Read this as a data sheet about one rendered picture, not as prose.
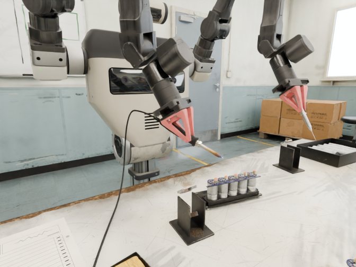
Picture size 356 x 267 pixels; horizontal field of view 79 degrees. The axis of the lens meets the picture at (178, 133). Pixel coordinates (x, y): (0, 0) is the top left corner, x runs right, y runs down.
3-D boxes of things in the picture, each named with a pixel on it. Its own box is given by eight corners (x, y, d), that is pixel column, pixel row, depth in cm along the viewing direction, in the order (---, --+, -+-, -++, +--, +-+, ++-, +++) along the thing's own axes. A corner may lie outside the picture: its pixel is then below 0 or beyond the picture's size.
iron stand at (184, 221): (199, 234, 46) (186, 190, 49) (222, 234, 39) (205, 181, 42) (174, 245, 43) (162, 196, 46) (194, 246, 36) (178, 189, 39)
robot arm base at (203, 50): (186, 50, 98) (200, 62, 91) (192, 32, 94) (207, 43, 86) (201, 52, 103) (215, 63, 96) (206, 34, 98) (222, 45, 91)
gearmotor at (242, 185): (233, 193, 54) (235, 174, 53) (241, 191, 55) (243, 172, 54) (240, 197, 52) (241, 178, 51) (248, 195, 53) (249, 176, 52)
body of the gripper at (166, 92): (193, 103, 56) (180, 77, 56) (177, 106, 46) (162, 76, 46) (173, 114, 58) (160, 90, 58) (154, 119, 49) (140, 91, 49)
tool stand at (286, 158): (289, 175, 77) (277, 147, 81) (313, 168, 68) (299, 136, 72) (277, 178, 75) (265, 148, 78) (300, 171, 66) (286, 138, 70)
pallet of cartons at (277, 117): (256, 136, 425) (259, 99, 409) (276, 131, 475) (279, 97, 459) (326, 151, 336) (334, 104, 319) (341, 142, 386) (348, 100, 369)
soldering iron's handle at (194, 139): (195, 145, 54) (154, 121, 57) (199, 136, 53) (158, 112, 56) (192, 148, 51) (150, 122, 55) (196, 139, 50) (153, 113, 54)
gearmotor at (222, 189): (214, 197, 52) (215, 177, 51) (223, 195, 53) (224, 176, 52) (220, 202, 50) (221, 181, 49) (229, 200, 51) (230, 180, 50)
